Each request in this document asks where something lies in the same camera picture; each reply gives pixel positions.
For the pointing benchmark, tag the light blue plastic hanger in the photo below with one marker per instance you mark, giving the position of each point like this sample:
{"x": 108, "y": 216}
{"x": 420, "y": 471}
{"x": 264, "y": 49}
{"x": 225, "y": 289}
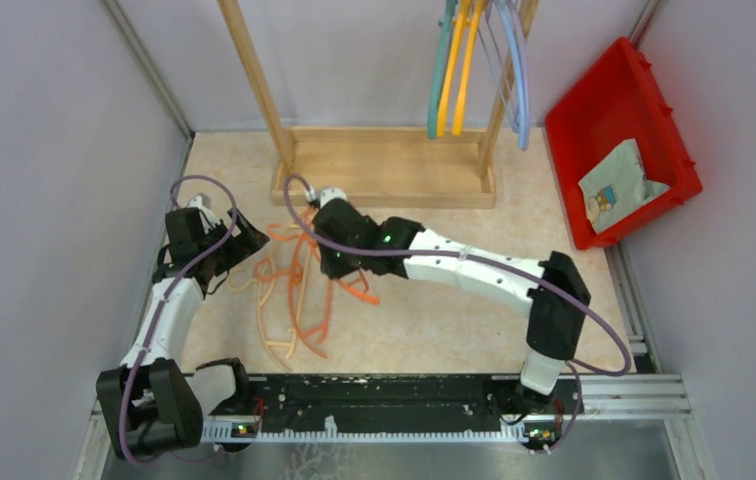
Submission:
{"x": 517, "y": 86}

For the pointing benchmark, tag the beige plastic hanger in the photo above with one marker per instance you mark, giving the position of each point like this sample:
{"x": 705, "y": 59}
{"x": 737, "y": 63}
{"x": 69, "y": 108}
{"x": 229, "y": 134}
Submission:
{"x": 286, "y": 264}

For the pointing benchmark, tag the printed cloth in bin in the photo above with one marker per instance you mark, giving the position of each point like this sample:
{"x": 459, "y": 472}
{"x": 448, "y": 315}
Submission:
{"x": 617, "y": 187}

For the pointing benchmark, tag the orange plastic hanger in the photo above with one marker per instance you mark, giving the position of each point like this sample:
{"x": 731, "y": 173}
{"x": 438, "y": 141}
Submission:
{"x": 267, "y": 275}
{"x": 358, "y": 288}

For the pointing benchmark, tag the yellow plastic hanger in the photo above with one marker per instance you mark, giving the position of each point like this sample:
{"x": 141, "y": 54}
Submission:
{"x": 459, "y": 24}
{"x": 462, "y": 72}

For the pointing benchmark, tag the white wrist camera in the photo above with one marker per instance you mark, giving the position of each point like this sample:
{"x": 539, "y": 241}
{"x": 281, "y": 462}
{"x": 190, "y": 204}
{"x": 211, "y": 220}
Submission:
{"x": 202, "y": 203}
{"x": 329, "y": 194}

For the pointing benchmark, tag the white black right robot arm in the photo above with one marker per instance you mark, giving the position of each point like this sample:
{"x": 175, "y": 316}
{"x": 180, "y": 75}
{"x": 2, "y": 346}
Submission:
{"x": 550, "y": 293}

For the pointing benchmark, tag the red plastic bin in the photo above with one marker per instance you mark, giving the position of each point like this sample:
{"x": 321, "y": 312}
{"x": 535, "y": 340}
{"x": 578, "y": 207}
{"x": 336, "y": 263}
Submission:
{"x": 617, "y": 99}

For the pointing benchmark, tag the teal plastic hanger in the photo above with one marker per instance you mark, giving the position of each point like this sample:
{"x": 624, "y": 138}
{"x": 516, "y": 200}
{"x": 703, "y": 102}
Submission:
{"x": 438, "y": 74}

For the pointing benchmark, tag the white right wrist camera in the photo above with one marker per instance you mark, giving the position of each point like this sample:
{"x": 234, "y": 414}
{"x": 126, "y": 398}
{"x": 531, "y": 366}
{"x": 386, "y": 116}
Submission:
{"x": 329, "y": 194}

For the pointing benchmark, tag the wooden hanger rack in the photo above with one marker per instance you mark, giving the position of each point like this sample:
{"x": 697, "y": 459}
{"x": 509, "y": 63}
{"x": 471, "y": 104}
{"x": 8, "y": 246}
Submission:
{"x": 397, "y": 167}

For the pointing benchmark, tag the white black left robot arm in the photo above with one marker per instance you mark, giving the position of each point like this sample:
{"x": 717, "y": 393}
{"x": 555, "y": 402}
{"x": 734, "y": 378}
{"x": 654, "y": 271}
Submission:
{"x": 149, "y": 405}

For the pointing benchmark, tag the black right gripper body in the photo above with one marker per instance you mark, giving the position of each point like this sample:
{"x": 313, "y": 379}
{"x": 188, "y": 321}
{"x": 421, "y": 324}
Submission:
{"x": 338, "y": 264}

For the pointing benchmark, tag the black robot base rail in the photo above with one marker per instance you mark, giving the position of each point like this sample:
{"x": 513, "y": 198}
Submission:
{"x": 395, "y": 409}

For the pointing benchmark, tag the lilac plastic hanger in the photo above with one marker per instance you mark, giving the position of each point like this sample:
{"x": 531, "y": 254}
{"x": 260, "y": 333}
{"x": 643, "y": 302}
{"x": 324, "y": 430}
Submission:
{"x": 522, "y": 66}

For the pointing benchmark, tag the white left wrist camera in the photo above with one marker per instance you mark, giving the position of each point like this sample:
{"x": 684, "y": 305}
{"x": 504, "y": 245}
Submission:
{"x": 202, "y": 203}

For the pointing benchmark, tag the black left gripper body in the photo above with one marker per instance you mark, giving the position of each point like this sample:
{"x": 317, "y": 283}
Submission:
{"x": 218, "y": 259}

